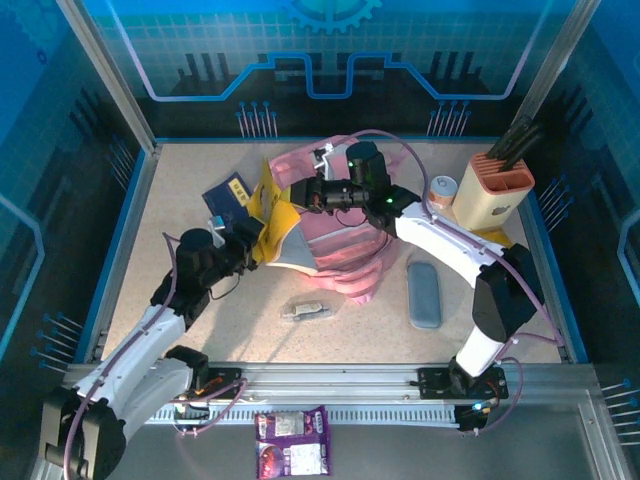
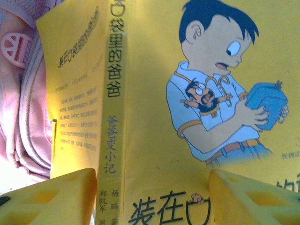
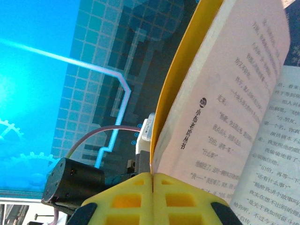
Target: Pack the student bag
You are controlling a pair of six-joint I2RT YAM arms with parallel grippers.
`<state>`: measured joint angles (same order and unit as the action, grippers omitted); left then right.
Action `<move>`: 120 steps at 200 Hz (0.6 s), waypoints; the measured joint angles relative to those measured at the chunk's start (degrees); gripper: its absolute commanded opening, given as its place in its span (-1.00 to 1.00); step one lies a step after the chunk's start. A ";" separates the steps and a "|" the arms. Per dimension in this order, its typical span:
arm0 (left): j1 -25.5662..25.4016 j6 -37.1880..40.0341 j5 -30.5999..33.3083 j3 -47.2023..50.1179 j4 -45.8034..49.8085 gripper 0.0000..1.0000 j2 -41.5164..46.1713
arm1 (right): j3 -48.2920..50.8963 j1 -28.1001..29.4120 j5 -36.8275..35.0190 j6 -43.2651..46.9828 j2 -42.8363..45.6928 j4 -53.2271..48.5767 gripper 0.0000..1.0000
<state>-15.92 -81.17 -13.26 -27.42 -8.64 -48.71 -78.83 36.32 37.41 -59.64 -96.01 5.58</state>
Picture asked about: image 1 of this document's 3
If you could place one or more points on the yellow paperback book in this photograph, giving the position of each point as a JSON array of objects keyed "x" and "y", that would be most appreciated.
[
  {"x": 265, "y": 190},
  {"x": 282, "y": 225}
]

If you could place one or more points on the navy book with yellow label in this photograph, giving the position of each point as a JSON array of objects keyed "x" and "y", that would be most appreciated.
[{"x": 225, "y": 197}]

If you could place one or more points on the pink student backpack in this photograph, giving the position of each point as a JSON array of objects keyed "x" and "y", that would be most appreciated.
[{"x": 340, "y": 250}]

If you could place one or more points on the clear plastic stationery bag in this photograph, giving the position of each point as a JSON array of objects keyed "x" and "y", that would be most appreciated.
[{"x": 310, "y": 310}]

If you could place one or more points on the grey pencil case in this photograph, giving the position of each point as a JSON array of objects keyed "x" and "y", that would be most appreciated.
[{"x": 424, "y": 300}]

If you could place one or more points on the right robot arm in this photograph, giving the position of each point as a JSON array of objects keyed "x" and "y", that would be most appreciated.
[{"x": 450, "y": 240}]

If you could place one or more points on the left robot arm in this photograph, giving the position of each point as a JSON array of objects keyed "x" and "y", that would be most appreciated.
[{"x": 130, "y": 360}]

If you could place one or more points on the purple snack bag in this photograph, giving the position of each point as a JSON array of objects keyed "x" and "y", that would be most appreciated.
[{"x": 292, "y": 445}]

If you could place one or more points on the beige holder with orange top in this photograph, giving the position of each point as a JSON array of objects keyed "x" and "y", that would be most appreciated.
[{"x": 480, "y": 200}]

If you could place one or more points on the black controller board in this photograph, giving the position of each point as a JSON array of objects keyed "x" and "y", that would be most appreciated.
[{"x": 472, "y": 417}]

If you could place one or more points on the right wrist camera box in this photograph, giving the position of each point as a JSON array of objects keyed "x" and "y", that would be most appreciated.
[{"x": 322, "y": 162}]

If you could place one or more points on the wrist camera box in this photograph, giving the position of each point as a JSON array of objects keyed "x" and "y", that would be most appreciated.
[
  {"x": 322, "y": 162},
  {"x": 218, "y": 227}
]

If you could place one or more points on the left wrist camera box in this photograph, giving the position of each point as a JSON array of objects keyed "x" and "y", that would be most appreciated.
[{"x": 218, "y": 227}]

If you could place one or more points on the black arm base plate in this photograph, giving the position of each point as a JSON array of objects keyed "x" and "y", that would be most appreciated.
[
  {"x": 225, "y": 382},
  {"x": 432, "y": 382}
]

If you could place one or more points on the aluminium mounting rail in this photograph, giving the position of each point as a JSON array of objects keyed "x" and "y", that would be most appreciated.
[{"x": 325, "y": 385}]

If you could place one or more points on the aluminium frame post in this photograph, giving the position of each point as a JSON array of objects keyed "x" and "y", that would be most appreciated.
[
  {"x": 110, "y": 75},
  {"x": 560, "y": 60}
]

